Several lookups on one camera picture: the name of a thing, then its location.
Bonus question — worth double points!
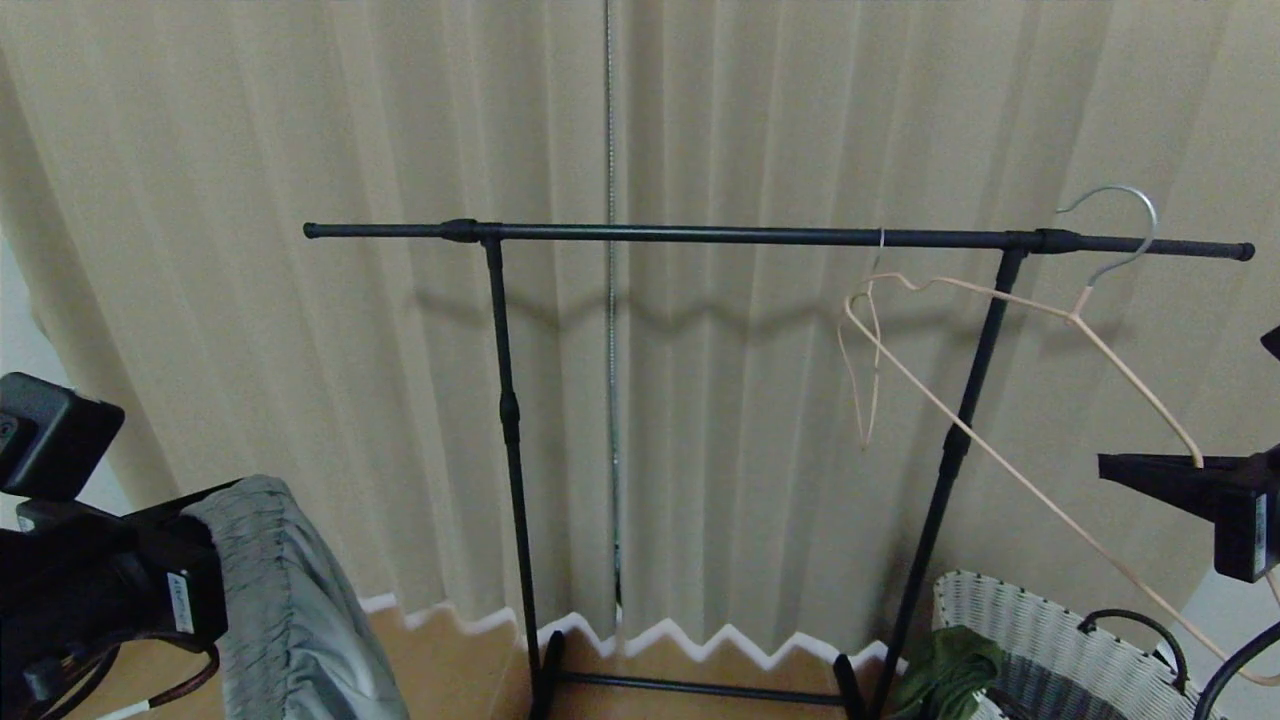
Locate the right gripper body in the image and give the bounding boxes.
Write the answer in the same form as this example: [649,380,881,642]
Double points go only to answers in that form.
[1213,453,1280,585]

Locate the silver curtain wand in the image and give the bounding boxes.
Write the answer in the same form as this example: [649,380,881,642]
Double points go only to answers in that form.
[602,0,624,633]

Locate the white laundry basket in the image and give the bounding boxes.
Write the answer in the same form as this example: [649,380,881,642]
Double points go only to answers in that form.
[931,569,1233,720]

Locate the pink clothes hanger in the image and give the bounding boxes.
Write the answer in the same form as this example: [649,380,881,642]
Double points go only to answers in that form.
[842,184,1280,691]
[837,230,888,453]

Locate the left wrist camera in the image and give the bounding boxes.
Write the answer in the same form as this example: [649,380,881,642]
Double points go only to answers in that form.
[0,371,128,503]

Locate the black cable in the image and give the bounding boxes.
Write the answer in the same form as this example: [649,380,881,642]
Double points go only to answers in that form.
[1193,618,1280,720]

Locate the black clothes rack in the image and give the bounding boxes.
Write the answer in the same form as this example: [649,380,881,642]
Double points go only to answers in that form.
[302,217,1257,720]

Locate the pale grey shorts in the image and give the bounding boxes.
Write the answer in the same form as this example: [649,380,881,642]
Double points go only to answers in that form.
[180,474,413,720]

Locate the beige curtain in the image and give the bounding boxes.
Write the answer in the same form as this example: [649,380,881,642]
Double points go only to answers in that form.
[0,0,1280,656]

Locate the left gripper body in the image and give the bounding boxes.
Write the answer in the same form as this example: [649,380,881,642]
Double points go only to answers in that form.
[0,482,243,653]

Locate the green garment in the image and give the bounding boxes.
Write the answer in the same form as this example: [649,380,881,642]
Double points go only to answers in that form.
[884,624,1007,720]

